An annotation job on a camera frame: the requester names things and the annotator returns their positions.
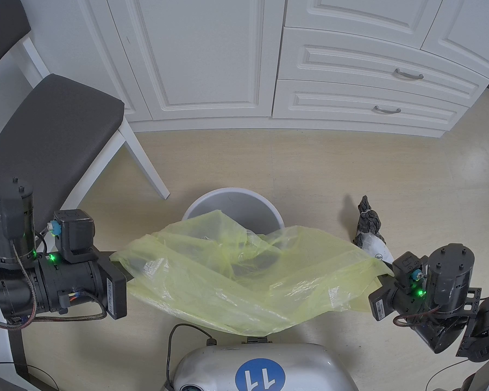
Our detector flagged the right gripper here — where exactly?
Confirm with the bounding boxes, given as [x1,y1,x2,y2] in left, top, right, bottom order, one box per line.
[368,284,428,322]

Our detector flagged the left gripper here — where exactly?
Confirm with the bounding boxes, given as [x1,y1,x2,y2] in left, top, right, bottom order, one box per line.
[37,252,128,321]

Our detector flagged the yellow-green plastic bag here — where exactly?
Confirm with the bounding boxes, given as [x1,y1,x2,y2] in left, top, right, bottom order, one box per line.
[110,209,395,337]

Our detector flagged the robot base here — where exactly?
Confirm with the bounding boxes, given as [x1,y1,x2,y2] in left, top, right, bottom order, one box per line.
[173,336,359,391]

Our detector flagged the white trash bin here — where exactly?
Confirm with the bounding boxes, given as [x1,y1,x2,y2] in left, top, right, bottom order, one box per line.
[182,187,286,260]

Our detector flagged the crumpled black white wrapper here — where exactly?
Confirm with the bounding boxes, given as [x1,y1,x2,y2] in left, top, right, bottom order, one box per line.
[352,195,395,276]

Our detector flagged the white chair grey cushions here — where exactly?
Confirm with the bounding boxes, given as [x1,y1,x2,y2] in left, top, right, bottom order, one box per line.
[0,0,171,239]

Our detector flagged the white wardrobe with drawers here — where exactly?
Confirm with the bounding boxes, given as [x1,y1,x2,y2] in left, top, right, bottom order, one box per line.
[67,0,489,139]

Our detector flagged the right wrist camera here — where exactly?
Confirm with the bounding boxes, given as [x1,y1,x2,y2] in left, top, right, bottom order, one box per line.
[392,252,428,291]

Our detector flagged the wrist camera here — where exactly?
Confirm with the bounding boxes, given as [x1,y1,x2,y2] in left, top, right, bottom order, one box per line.
[392,252,428,291]
[48,209,102,264]

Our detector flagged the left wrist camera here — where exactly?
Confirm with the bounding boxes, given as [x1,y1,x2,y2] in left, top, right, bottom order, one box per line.
[48,209,102,264]

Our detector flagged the black cable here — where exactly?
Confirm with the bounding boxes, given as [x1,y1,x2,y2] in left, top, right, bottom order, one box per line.
[0,362,62,391]
[166,323,217,391]
[427,359,477,391]

